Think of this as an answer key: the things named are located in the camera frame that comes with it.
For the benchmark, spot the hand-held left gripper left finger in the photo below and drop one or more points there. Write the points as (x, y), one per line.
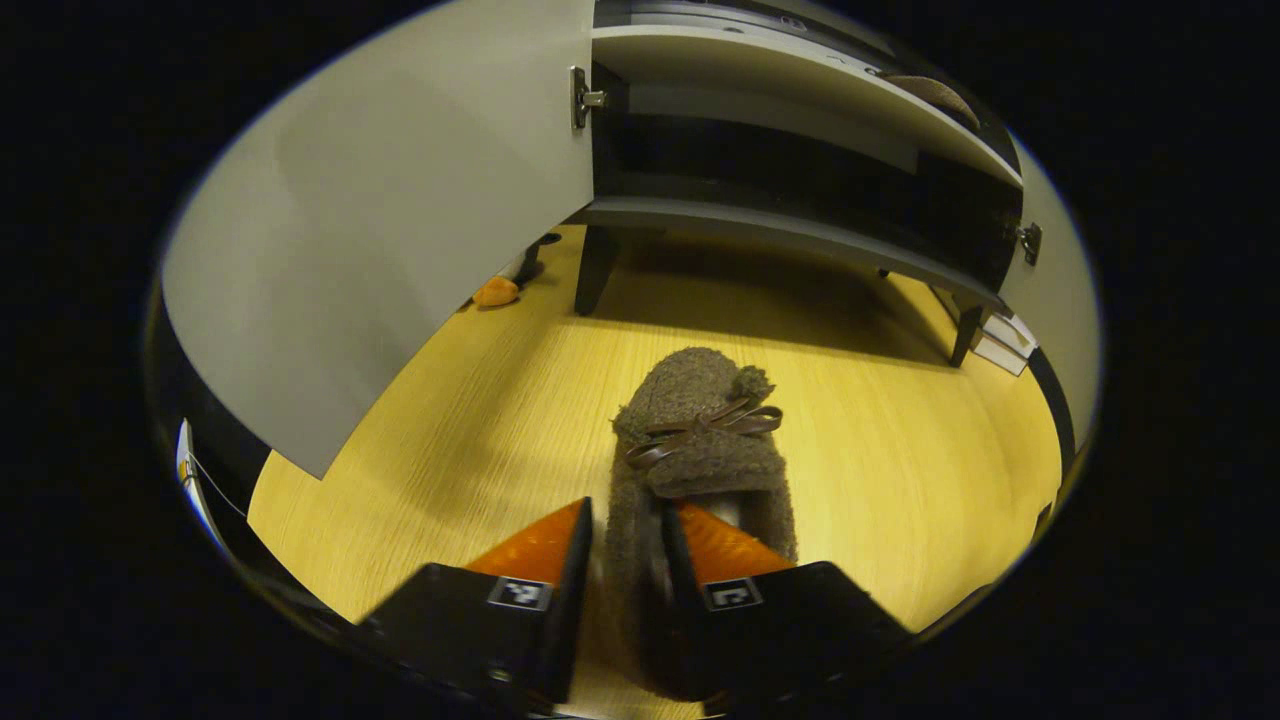
(555, 610)

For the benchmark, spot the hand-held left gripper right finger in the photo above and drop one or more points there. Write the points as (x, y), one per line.
(800, 630)

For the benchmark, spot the brown fuzzy shoe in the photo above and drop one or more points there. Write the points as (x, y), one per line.
(935, 95)
(690, 400)

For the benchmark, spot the grey cabinet door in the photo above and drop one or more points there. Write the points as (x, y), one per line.
(400, 200)
(1065, 320)

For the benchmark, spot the metal door hinge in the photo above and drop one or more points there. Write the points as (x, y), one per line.
(1030, 243)
(582, 98)

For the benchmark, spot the small orange object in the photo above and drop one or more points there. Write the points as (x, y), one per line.
(497, 291)

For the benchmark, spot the black stand foot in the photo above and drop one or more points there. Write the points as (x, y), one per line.
(530, 262)

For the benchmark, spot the white book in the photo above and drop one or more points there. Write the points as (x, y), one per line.
(1005, 340)

